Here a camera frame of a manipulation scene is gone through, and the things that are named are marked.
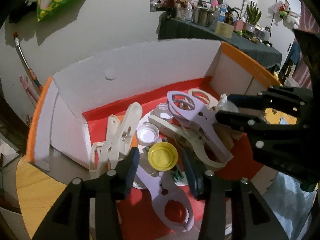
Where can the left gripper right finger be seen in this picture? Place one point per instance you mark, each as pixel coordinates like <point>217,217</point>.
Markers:
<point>251,216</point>

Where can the cream large clothes peg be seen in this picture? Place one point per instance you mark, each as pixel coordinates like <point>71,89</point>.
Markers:
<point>119,136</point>

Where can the orange cardboard box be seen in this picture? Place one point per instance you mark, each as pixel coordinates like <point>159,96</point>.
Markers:
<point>75,103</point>

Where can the blue fluffy towel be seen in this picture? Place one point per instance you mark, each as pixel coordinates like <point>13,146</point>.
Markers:
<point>290,204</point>

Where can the yellow bottle cap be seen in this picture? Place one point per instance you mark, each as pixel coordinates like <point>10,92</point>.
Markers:
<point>162,156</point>

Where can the lilac bunny clip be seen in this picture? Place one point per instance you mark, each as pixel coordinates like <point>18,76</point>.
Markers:
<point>163,189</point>

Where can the lilac plastic clip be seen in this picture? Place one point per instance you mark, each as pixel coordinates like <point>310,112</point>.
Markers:
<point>192,112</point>

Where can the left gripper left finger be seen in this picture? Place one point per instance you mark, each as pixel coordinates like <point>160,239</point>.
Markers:
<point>68,218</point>

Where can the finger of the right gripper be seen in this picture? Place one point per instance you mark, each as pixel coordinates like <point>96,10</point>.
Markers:
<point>253,125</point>
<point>290,100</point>

